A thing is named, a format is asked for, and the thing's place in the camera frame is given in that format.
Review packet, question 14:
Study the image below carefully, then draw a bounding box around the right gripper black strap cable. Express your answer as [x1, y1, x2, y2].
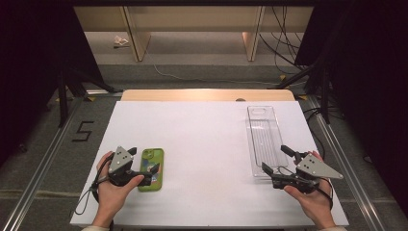
[317, 177, 335, 210]

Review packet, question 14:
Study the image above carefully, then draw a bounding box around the dark curtain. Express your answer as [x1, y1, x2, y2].
[294, 0, 408, 219]
[0, 0, 105, 167]

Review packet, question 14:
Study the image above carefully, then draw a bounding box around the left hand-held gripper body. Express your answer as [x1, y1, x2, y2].
[108, 145, 153, 188]

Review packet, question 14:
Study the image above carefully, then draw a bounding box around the black floor cable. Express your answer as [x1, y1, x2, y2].
[302, 107, 327, 162]

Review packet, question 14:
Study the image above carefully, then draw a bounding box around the beige wooden shelf unit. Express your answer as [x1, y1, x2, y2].
[73, 5, 314, 63]

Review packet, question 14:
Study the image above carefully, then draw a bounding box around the gripper black strap cable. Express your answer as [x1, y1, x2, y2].
[74, 153, 114, 216]
[317, 177, 335, 210]

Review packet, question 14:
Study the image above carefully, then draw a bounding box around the person's left hand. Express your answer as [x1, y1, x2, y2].
[92, 151, 145, 229]

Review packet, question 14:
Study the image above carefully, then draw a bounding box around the green phone case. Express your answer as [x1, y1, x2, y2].
[138, 147, 166, 193]

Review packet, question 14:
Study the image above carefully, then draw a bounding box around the bundle of black cables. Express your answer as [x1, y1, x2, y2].
[259, 6, 310, 75]

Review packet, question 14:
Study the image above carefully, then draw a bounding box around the metal floor rail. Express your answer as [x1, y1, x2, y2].
[306, 95, 388, 231]
[0, 95, 85, 231]

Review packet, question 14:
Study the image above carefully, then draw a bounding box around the white table board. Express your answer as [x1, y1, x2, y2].
[69, 100, 350, 228]

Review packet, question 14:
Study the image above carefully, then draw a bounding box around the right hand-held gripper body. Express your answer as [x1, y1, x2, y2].
[271, 153, 344, 194]

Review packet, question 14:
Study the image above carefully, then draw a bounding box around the wooden table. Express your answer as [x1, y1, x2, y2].
[120, 89, 296, 102]

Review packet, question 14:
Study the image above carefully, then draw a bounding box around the left gripper black strap cable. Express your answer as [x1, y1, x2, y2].
[74, 153, 114, 216]

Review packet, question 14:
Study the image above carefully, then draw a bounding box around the clear plastic tray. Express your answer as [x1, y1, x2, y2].
[245, 105, 290, 178]

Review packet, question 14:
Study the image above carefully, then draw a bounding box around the crumpled white paper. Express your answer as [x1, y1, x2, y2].
[113, 35, 131, 49]

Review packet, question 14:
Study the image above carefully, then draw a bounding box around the person's right hand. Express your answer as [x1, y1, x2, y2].
[283, 150, 337, 229]

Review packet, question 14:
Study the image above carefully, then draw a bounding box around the black metal stand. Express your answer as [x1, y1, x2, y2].
[57, 64, 124, 129]
[275, 59, 332, 125]

